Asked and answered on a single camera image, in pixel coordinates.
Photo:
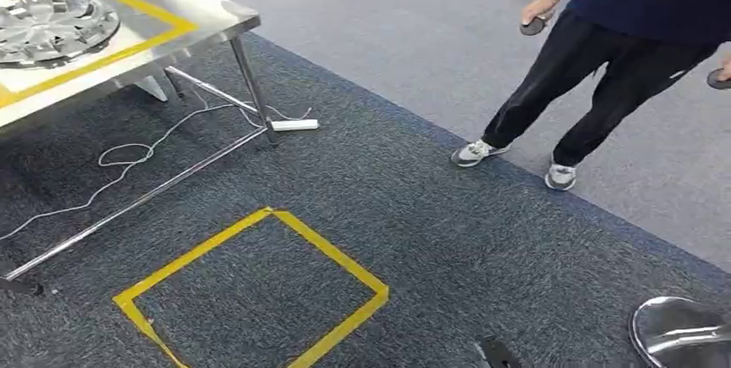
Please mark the person's right hand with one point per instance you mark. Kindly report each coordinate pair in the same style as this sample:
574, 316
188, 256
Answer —
539, 8

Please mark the person's left hand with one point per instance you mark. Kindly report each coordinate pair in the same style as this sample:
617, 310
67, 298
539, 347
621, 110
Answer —
726, 68

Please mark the black round hand controller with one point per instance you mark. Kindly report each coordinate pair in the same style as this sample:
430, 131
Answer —
714, 81
532, 27

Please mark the chrome metal part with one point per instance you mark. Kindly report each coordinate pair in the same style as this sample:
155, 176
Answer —
674, 325

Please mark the grey white sneaker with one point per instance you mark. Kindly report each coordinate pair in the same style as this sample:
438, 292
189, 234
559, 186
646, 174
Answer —
561, 177
474, 153

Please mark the white power strip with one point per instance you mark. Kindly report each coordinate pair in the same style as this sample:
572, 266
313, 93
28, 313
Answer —
294, 125

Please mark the steel bench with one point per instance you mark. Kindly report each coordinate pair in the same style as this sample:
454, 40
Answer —
220, 10

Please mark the yellow tape square outline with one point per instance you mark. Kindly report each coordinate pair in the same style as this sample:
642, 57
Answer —
334, 254

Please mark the black robot foot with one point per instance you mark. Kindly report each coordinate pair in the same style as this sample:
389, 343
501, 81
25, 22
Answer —
497, 354

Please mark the round silver parts tray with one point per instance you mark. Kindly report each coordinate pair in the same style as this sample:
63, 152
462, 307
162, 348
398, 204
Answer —
51, 25

